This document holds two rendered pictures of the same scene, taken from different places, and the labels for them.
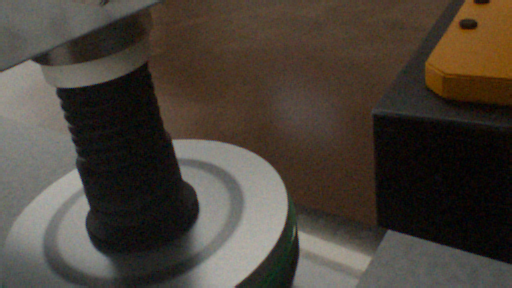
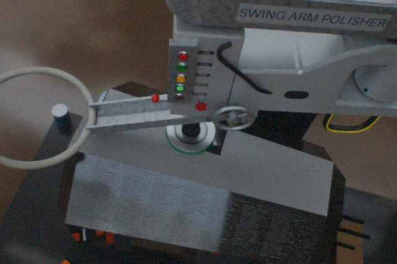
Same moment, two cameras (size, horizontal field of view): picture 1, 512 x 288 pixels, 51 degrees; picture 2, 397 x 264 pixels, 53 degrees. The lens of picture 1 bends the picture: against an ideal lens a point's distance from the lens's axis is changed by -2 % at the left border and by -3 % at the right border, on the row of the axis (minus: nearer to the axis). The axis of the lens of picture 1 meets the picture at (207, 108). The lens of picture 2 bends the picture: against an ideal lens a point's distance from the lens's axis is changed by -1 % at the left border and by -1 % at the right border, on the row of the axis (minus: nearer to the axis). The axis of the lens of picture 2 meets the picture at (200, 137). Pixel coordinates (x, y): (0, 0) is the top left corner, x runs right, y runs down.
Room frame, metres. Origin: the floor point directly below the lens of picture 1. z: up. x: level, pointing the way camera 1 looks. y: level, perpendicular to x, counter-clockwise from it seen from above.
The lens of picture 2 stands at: (-0.43, 0.54, 2.37)
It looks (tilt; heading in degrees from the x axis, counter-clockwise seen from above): 60 degrees down; 325
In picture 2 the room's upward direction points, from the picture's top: 11 degrees clockwise
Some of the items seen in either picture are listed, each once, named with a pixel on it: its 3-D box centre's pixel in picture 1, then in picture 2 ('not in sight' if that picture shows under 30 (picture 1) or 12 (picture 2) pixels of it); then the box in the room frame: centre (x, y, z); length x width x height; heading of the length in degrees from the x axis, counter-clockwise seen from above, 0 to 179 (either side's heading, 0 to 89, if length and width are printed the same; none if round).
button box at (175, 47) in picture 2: not in sight; (180, 74); (0.25, 0.17, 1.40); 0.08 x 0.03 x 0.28; 65
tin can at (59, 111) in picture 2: not in sight; (61, 115); (1.15, 0.56, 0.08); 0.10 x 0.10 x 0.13
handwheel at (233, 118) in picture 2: not in sight; (232, 110); (0.17, 0.00, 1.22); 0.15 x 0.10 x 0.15; 65
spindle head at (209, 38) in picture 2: not in sight; (225, 59); (0.29, -0.01, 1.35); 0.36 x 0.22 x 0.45; 65
